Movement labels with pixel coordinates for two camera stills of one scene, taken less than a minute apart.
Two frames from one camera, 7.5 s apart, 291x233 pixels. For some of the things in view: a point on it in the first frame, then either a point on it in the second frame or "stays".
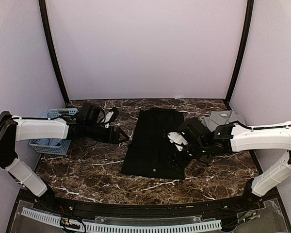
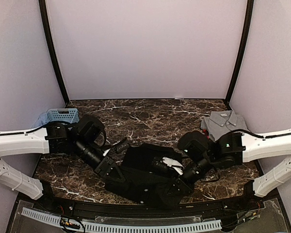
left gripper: x=116 y=137 → x=106 y=164
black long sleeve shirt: x=149 y=149 → x=148 y=180
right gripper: x=175 y=158 → x=182 y=187
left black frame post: x=45 y=23 stays
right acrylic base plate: x=269 y=219 stays
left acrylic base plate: x=24 y=224 stays
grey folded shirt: x=221 y=117 stays
